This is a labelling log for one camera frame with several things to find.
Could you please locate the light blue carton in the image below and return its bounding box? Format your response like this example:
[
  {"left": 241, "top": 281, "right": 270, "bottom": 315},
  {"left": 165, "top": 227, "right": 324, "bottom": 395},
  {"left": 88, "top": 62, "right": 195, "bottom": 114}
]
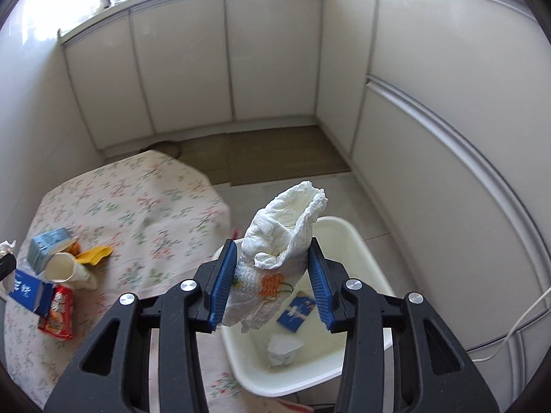
[{"left": 28, "top": 228, "right": 78, "bottom": 275}]

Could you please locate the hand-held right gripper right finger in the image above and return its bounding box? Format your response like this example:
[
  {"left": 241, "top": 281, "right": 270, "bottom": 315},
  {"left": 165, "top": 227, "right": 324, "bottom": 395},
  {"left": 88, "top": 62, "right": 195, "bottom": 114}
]
[{"left": 308, "top": 237, "right": 500, "bottom": 413}]

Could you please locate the light brown floor mat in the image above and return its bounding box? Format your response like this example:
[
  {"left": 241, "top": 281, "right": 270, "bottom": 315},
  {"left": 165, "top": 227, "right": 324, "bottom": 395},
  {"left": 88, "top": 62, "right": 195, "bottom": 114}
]
[{"left": 178, "top": 133, "right": 231, "bottom": 184}]

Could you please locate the white kitchen cabinet row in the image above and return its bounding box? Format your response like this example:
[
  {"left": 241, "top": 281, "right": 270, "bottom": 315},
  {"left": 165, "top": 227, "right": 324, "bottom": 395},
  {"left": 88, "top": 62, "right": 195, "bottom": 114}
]
[{"left": 59, "top": 0, "right": 325, "bottom": 153}]

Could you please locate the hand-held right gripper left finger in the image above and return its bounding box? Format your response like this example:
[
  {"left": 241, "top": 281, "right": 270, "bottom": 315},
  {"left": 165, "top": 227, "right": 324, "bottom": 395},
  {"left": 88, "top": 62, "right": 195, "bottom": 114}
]
[{"left": 43, "top": 240, "right": 239, "bottom": 413}]

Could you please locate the dark brown floor mat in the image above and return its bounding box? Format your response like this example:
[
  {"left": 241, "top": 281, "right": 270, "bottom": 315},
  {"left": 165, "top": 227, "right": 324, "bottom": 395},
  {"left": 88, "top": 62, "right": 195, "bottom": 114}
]
[{"left": 226, "top": 125, "right": 351, "bottom": 187}]

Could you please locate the blue and white box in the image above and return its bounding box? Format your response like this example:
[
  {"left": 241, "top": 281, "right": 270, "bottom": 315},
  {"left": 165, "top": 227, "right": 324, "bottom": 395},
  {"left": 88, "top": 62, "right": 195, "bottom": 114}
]
[{"left": 9, "top": 269, "right": 54, "bottom": 317}]

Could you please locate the red snack packet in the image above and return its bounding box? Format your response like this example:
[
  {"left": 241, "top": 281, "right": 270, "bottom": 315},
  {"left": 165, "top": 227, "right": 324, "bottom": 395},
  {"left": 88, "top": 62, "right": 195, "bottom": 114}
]
[{"left": 38, "top": 285, "right": 75, "bottom": 340}]

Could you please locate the white plastic bin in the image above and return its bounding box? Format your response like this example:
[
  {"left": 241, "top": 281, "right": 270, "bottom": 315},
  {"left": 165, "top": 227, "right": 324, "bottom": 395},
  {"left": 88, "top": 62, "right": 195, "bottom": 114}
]
[{"left": 213, "top": 216, "right": 397, "bottom": 398}]

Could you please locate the white kitchen cabinet with moulding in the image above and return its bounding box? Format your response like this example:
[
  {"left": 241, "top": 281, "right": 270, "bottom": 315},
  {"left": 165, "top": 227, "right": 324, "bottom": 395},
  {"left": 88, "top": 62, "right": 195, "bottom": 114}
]
[{"left": 321, "top": 0, "right": 551, "bottom": 353}]

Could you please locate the yellow packet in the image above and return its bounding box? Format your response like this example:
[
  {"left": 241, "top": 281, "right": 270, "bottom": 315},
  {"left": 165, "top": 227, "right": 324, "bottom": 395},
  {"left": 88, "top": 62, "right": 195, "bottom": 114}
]
[{"left": 68, "top": 241, "right": 113, "bottom": 266}]

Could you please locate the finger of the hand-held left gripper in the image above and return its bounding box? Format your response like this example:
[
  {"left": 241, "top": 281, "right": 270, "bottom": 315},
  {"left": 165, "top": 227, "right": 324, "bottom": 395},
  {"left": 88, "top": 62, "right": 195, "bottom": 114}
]
[{"left": 0, "top": 254, "right": 17, "bottom": 293}]

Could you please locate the white cable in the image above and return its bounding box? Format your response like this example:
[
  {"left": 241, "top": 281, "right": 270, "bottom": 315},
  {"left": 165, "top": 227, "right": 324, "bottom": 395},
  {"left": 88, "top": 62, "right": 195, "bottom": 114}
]
[{"left": 469, "top": 284, "right": 551, "bottom": 362}]

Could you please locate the blue flat packet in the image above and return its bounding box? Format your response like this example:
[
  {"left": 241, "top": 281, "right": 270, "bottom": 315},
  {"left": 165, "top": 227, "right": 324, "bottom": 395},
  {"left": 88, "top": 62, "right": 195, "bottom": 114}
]
[{"left": 277, "top": 293, "right": 317, "bottom": 332}]

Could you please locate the floral tablecloth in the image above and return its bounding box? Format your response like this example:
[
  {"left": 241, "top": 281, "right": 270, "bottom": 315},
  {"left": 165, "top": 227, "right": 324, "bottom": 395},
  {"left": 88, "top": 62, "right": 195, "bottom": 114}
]
[{"left": 0, "top": 150, "right": 302, "bottom": 413}]

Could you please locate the white diaper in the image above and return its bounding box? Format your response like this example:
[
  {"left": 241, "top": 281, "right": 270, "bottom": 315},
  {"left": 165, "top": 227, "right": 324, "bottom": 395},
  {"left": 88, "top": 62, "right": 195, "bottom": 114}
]
[{"left": 221, "top": 181, "right": 329, "bottom": 334}]

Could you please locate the leaf print paper cup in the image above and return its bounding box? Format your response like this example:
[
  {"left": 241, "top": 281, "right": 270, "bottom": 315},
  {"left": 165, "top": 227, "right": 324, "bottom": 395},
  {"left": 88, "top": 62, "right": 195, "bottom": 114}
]
[{"left": 44, "top": 253, "right": 100, "bottom": 291}]

